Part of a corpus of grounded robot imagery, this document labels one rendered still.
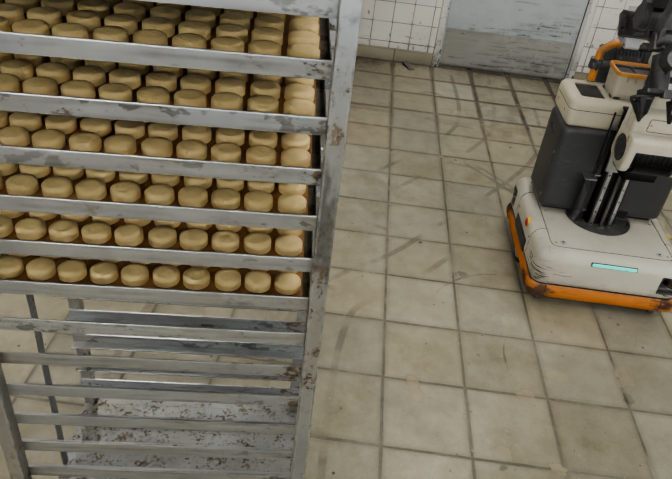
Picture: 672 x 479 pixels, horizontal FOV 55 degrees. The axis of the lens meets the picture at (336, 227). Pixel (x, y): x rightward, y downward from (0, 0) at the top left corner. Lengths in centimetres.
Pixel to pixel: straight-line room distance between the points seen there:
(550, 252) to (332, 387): 106
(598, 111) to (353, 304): 126
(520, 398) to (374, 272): 83
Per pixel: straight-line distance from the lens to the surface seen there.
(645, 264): 293
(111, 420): 150
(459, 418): 237
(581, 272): 285
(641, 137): 264
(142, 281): 126
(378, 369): 245
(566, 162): 294
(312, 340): 123
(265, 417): 207
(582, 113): 285
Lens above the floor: 176
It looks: 34 degrees down
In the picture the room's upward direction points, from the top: 7 degrees clockwise
